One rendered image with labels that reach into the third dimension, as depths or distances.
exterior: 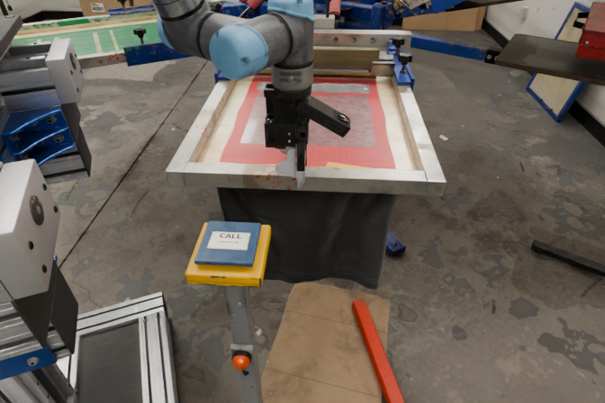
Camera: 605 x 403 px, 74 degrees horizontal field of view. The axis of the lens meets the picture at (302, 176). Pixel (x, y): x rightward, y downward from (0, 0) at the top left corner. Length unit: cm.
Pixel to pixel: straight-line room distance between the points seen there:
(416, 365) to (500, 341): 37
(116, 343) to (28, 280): 112
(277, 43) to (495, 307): 162
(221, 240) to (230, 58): 32
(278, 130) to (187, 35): 23
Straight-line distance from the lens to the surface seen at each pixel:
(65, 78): 91
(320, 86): 129
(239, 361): 94
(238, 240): 72
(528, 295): 211
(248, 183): 85
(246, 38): 59
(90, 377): 157
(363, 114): 114
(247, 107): 118
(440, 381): 173
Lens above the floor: 148
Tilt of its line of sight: 36 degrees down
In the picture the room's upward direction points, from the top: straight up
